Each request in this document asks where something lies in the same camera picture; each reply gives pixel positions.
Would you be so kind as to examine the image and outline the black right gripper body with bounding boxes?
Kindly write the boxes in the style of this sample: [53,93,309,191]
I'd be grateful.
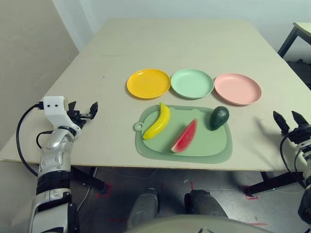
[281,124,311,148]

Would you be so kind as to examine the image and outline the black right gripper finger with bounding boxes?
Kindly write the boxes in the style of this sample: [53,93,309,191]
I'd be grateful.
[273,110,290,133]
[291,110,310,128]

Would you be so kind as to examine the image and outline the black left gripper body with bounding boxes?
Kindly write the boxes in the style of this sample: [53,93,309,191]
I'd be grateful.
[65,109,89,130]

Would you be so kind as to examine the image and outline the dark green avocado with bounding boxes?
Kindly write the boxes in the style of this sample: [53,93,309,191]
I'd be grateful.
[209,106,230,132]

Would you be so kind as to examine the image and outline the yellow toy banana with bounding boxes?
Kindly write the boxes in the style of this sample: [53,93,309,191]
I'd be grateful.
[142,102,171,141]

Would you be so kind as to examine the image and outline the watermelon slice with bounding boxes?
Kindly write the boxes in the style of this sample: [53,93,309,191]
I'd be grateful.
[171,118,198,154]

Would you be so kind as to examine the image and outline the black bag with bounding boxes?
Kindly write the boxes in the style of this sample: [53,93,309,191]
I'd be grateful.
[284,58,311,90]

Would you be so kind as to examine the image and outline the pink round plate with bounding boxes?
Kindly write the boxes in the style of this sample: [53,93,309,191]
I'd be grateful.
[213,73,262,106]

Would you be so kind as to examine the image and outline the black table support leg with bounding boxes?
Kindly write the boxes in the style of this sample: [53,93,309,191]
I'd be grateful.
[246,171,304,197]
[70,167,109,195]

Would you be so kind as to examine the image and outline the yellow round plate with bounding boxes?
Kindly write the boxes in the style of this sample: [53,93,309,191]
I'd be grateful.
[126,68,171,100]

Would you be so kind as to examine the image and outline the green cutting board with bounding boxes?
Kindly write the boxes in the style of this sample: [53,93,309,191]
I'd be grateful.
[133,104,233,163]

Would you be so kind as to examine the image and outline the beige side table black legs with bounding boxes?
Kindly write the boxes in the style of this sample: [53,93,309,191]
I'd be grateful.
[277,21,311,59]

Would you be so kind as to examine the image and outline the mint green round plate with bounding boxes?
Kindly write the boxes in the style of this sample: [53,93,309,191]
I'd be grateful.
[170,68,215,100]

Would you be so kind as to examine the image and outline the grey robot left foot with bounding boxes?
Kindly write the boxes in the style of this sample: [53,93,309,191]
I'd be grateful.
[127,188,161,229]

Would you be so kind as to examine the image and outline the grey robot foot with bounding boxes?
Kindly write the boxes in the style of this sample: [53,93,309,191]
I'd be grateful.
[184,189,229,218]
[127,188,161,229]

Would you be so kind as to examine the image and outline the grey robot right foot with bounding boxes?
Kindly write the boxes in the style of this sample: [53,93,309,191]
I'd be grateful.
[184,189,229,218]

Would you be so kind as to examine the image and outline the grey robot torso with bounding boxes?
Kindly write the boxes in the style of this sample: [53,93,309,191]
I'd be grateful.
[126,215,311,233]

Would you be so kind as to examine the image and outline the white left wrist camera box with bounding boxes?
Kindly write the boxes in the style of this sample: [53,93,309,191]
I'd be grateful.
[42,96,82,139]

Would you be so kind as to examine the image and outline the black right camera cable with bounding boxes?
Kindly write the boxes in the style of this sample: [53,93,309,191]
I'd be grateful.
[278,134,307,190]

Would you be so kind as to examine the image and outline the black camera cable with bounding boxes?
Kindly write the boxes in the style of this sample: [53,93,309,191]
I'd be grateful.
[16,102,45,178]
[278,134,307,190]

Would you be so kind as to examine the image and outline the black left camera cable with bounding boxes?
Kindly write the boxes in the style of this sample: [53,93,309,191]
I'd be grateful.
[16,102,45,178]

